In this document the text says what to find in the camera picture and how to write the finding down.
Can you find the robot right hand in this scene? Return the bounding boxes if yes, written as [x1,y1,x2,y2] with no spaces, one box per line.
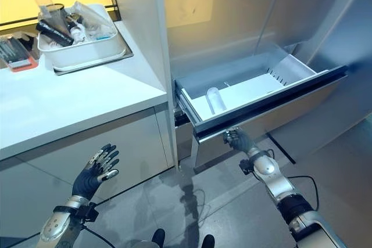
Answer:
[222,128,256,153]

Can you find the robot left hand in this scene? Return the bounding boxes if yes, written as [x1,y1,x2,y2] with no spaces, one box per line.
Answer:
[71,143,120,201]

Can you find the refrigerator drawer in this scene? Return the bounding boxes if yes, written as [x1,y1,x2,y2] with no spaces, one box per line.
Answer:
[173,45,349,173]

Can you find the stainless steel refrigerator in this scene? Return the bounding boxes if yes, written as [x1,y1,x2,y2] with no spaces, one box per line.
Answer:
[152,0,372,173]

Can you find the clear plastic drink bottle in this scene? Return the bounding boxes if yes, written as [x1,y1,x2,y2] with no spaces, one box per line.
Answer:
[205,87,228,114]

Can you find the white drawer insert tray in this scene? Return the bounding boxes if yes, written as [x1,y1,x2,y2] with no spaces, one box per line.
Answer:
[188,72,285,121]

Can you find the white counter cabinet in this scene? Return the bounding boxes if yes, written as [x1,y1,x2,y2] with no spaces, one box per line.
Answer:
[0,20,177,248]

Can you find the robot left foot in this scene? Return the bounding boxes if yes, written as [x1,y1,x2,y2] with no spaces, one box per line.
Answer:
[151,228,166,248]

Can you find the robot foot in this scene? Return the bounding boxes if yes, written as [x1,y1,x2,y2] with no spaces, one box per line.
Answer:
[151,228,166,248]
[202,234,216,248]

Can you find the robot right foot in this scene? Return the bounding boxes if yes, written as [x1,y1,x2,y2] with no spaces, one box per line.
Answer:
[202,234,216,248]

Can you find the white plastic tub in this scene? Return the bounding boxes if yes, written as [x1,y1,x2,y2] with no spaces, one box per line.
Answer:
[37,3,119,71]

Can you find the metal tray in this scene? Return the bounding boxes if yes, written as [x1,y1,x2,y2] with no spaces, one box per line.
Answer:
[53,20,135,76]

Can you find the orange tray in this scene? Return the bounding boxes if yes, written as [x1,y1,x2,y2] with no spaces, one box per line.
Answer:
[0,34,40,73]

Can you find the small clear bottle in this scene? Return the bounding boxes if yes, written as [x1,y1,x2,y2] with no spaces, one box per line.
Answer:
[69,26,85,43]

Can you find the black rolled tube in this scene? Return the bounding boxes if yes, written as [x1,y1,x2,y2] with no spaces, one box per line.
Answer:
[35,20,74,48]

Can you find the clear plastic bag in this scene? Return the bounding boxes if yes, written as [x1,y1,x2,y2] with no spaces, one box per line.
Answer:
[73,0,116,41]

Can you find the short clear black-capped cylinder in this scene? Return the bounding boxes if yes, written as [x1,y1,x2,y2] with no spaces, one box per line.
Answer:
[43,3,69,28]

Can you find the right wrist camera clamp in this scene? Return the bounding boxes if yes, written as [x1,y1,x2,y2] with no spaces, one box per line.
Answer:
[239,154,273,174]

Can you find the wrist camera clamp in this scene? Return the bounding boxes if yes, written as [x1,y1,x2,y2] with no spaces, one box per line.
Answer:
[239,154,273,174]
[52,201,100,223]

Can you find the left wrist camera clamp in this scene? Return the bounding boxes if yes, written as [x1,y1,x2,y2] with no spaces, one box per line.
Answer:
[52,201,100,223]

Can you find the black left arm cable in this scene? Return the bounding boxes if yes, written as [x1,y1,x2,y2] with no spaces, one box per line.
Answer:
[83,222,123,246]

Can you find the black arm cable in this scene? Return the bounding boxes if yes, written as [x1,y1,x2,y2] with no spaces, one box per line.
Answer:
[83,222,123,246]
[286,175,318,204]

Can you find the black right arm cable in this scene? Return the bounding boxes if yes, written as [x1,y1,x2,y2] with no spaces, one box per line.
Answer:
[286,175,318,204]

